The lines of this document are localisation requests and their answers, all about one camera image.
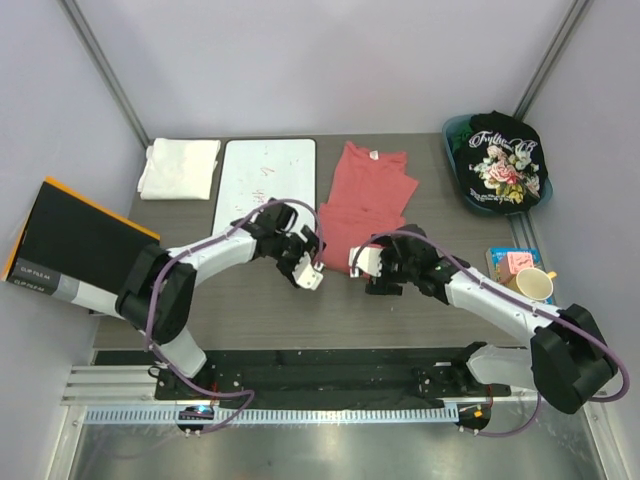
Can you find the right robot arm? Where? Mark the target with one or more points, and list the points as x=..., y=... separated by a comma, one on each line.
x=563, y=355

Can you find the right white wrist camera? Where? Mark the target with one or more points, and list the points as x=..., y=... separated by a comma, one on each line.
x=366, y=262

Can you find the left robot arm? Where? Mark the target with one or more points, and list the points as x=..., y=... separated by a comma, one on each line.
x=157, y=295

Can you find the yellow mug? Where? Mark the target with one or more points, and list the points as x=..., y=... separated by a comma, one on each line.
x=533, y=283

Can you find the pink sticky note pad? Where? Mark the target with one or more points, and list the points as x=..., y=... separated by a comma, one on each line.
x=512, y=263

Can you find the black floral t shirt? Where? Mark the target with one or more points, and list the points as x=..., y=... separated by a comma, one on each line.
x=499, y=163

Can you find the pink t shirt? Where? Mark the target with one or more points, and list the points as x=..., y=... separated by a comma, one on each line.
x=369, y=193

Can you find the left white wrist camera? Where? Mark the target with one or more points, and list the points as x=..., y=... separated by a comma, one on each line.
x=308, y=274

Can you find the teal plastic basket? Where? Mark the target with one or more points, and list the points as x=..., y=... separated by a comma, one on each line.
x=449, y=129

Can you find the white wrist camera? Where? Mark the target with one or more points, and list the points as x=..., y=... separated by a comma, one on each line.
x=308, y=274
x=366, y=262

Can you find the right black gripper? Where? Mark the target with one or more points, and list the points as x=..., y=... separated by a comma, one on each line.
x=388, y=286

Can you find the slotted cable duct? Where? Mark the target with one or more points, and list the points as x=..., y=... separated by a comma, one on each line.
x=199, y=415

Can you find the aluminium frame rail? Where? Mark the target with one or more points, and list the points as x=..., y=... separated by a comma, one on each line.
x=119, y=384

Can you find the black orange clip file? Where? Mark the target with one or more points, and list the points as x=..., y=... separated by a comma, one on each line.
x=75, y=250

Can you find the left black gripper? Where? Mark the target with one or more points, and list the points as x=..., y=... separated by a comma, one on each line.
x=311, y=245

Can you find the blue picture book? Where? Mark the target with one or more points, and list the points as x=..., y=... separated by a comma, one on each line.
x=494, y=255

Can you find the folded white t shirt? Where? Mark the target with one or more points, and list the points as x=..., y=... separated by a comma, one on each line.
x=178, y=169

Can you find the white dry-erase board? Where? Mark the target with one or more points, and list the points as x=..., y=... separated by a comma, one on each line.
x=254, y=171

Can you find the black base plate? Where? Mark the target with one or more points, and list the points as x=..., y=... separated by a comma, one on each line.
x=346, y=379

